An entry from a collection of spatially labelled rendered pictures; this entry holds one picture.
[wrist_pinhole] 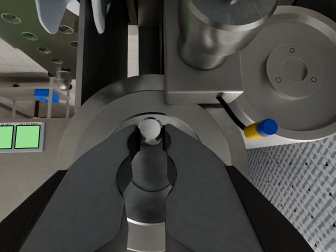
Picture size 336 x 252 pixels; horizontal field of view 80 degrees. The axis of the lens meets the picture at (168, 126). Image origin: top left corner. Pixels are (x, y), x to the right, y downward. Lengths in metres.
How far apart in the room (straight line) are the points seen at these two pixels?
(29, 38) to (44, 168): 0.28
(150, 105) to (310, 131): 0.13
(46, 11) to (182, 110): 0.13
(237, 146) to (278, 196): 0.19
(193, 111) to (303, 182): 0.19
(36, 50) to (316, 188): 0.50
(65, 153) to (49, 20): 0.10
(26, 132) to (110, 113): 0.43
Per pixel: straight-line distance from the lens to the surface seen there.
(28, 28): 0.43
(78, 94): 0.18
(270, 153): 0.36
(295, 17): 0.23
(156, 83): 0.17
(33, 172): 0.56
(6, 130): 0.60
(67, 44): 0.45
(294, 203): 0.32
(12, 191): 0.59
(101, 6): 0.19
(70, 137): 0.17
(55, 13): 0.21
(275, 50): 0.20
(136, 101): 0.16
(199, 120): 0.15
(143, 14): 0.56
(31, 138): 0.56
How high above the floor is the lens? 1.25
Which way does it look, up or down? 9 degrees down
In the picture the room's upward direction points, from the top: 178 degrees clockwise
